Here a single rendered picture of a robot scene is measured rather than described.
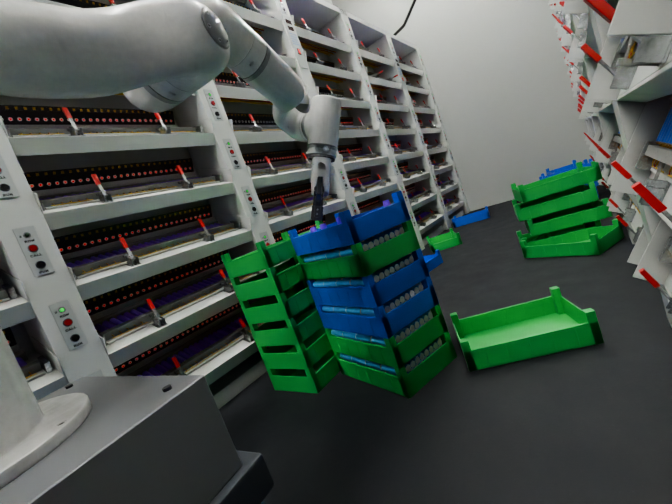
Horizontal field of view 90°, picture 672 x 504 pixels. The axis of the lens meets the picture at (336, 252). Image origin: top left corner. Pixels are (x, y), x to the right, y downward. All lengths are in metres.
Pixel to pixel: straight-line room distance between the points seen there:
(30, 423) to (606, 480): 0.69
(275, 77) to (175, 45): 0.31
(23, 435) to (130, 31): 0.46
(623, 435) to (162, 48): 0.89
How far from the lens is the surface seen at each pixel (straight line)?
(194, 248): 1.24
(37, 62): 0.51
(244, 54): 0.80
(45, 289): 1.09
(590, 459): 0.72
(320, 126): 0.96
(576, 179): 1.76
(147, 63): 0.57
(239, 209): 1.41
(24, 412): 0.42
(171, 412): 0.35
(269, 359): 1.16
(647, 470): 0.71
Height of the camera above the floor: 0.48
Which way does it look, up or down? 6 degrees down
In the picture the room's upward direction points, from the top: 20 degrees counter-clockwise
